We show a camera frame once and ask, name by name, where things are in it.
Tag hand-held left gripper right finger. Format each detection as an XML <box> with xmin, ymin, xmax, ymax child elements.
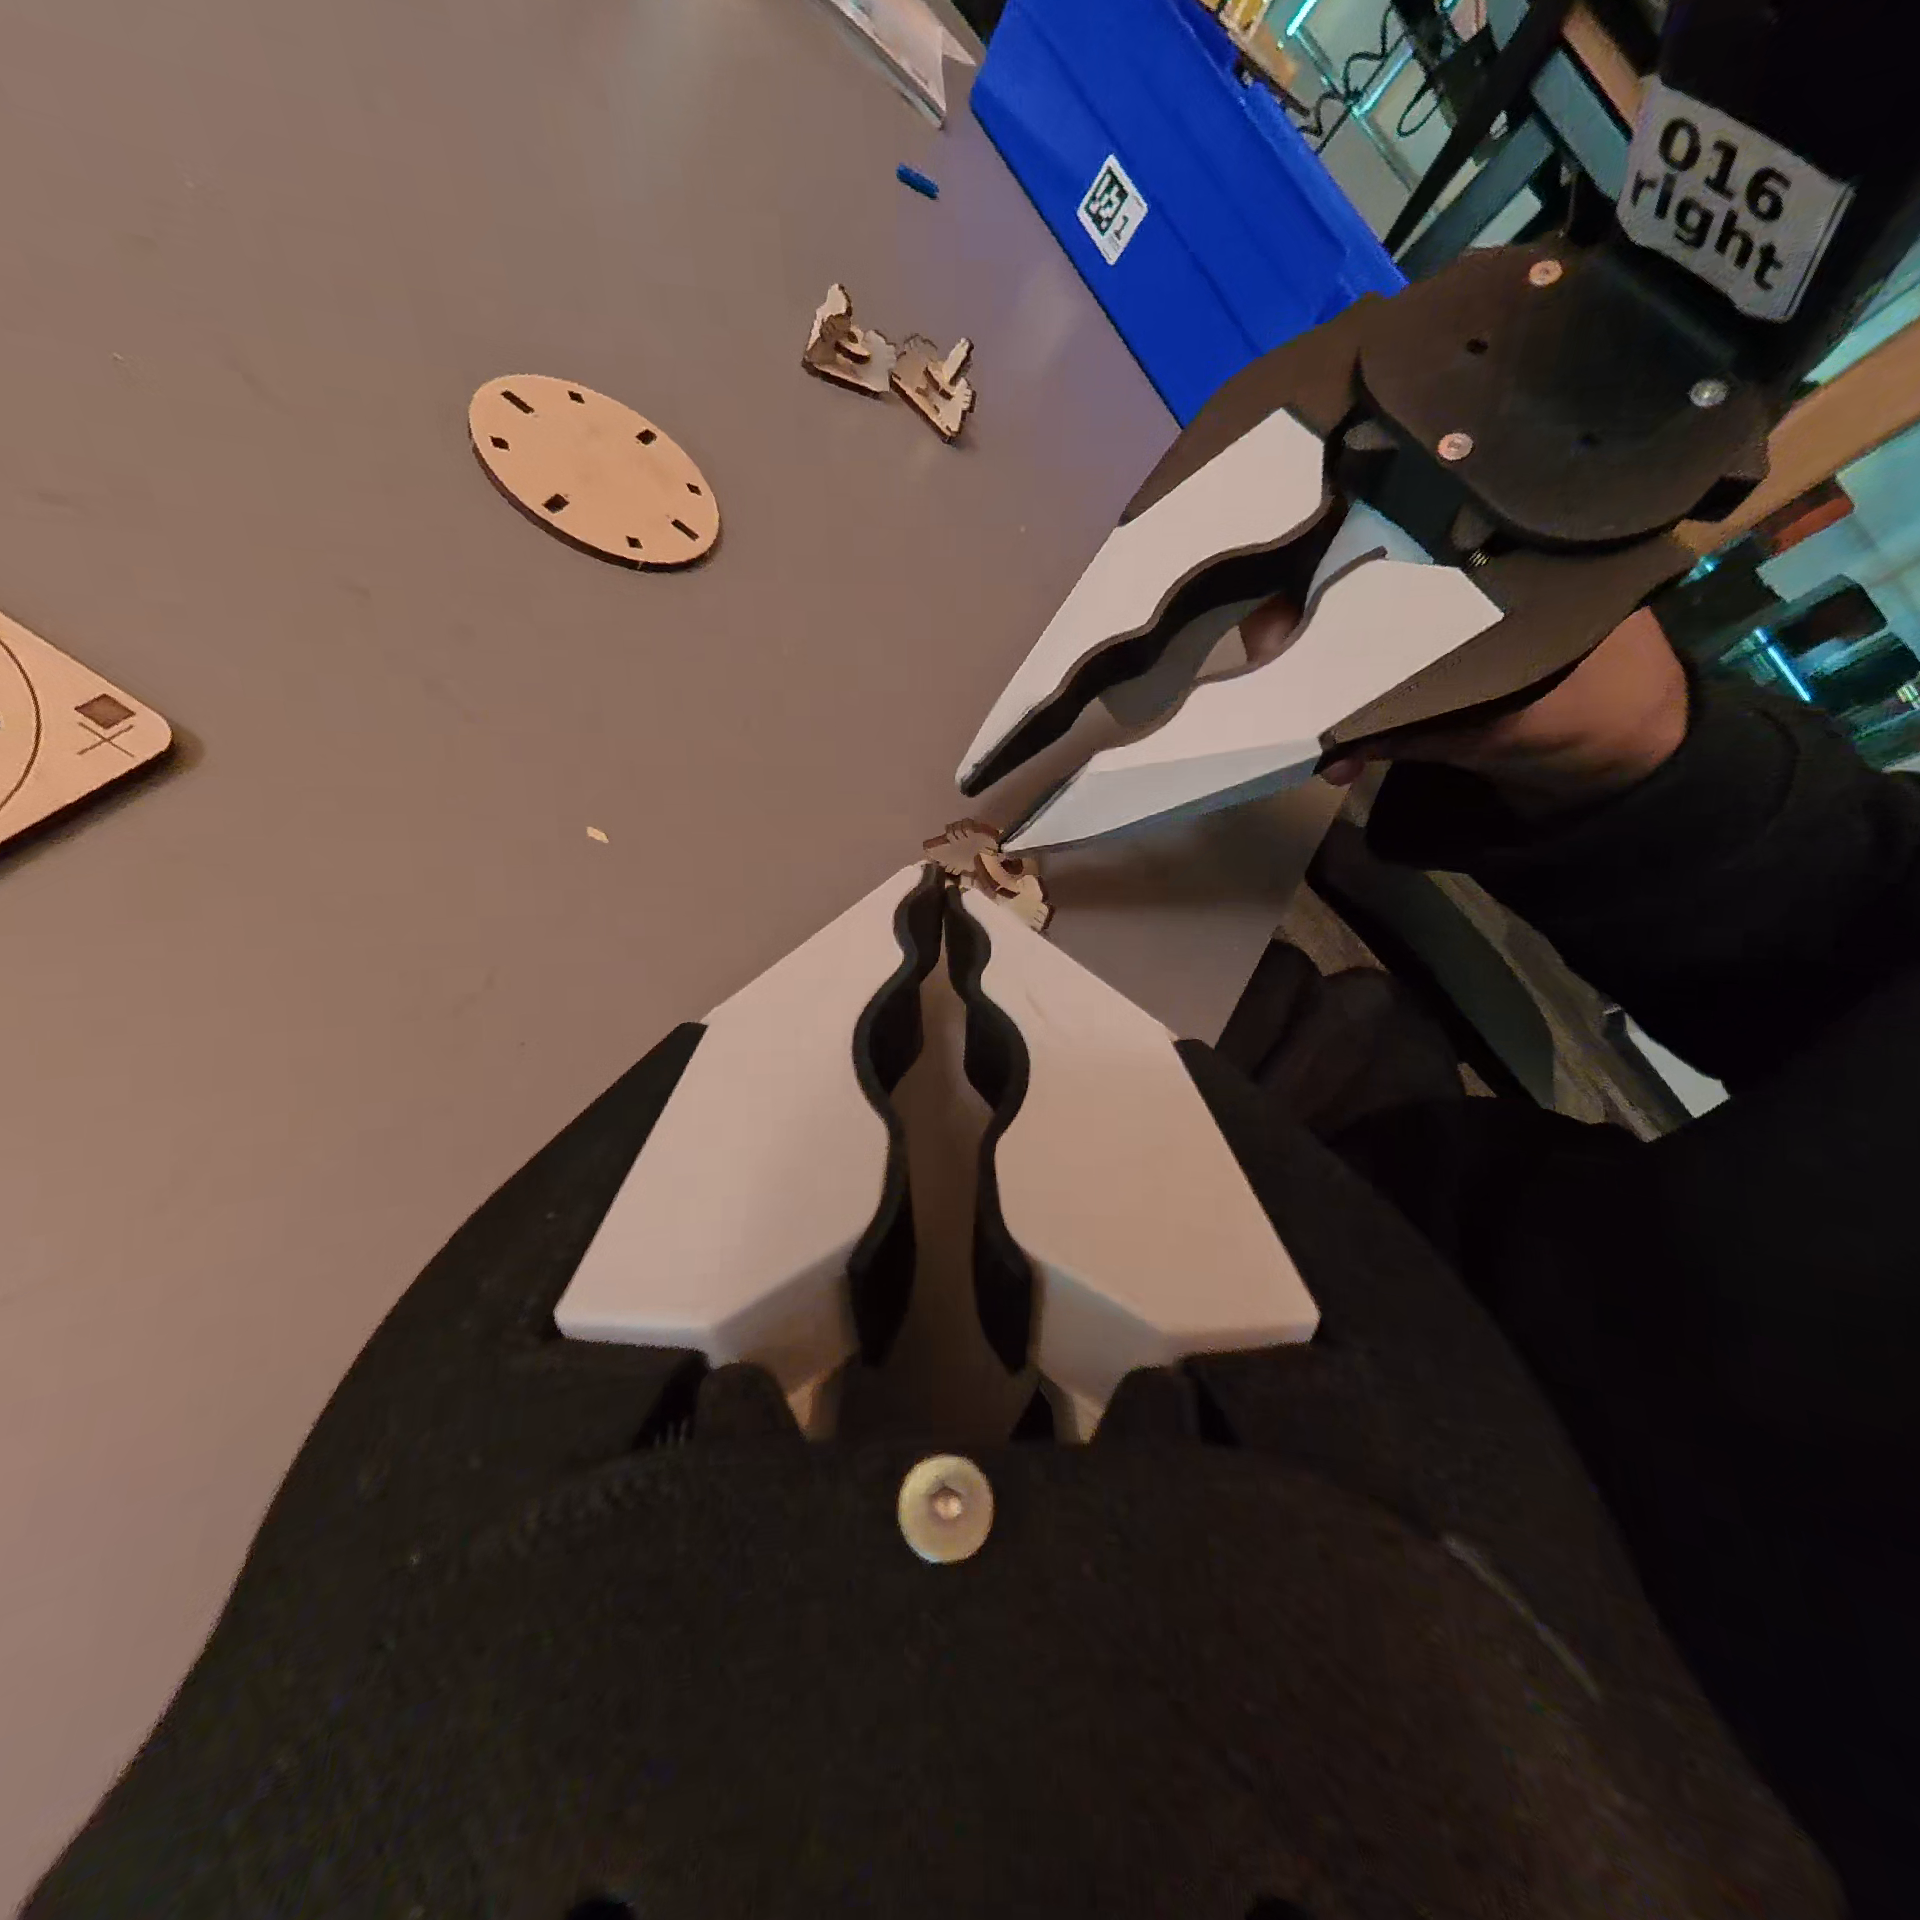
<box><xmin>942</xmin><ymin>884</ymin><xmax>1322</xmax><ymax>1447</ymax></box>

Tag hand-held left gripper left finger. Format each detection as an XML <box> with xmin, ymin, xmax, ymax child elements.
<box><xmin>552</xmin><ymin>862</ymin><xmax>948</xmax><ymax>1447</ymax></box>

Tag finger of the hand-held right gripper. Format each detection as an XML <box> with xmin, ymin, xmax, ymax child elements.
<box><xmin>957</xmin><ymin>409</ymin><xmax>1341</xmax><ymax>798</ymax></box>
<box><xmin>1002</xmin><ymin>502</ymin><xmax>1506</xmax><ymax>855</ymax></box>

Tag small wooden model part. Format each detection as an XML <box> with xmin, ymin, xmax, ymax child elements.
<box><xmin>921</xmin><ymin>817</ymin><xmax>1057</xmax><ymax>936</ymax></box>

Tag person's right forearm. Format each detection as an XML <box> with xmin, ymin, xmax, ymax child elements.
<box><xmin>1363</xmin><ymin>637</ymin><xmax>1920</xmax><ymax>1090</ymax></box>

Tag small wooden model piece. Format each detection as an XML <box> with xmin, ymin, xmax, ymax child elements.
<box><xmin>889</xmin><ymin>336</ymin><xmax>979</xmax><ymax>447</ymax></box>
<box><xmin>799</xmin><ymin>282</ymin><xmax>903</xmax><ymax>402</ymax></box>

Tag person's right hand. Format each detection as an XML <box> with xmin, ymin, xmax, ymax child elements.
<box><xmin>1239</xmin><ymin>593</ymin><xmax>1699</xmax><ymax>791</ymax></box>

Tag blue plastic bin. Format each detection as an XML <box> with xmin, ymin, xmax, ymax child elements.
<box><xmin>968</xmin><ymin>0</ymin><xmax>1410</xmax><ymax>433</ymax></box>

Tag round wooden disc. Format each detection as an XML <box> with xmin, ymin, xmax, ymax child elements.
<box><xmin>467</xmin><ymin>373</ymin><xmax>725</xmax><ymax>575</ymax></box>

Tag clear plastic sheet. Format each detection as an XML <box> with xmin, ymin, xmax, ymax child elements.
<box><xmin>817</xmin><ymin>0</ymin><xmax>981</xmax><ymax>132</ymax></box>

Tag square wooden board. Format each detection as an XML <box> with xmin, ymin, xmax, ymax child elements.
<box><xmin>0</xmin><ymin>606</ymin><xmax>176</xmax><ymax>853</ymax></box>

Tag black metal frame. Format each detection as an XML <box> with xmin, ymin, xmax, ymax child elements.
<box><xmin>1377</xmin><ymin>0</ymin><xmax>1652</xmax><ymax>281</ymax></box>

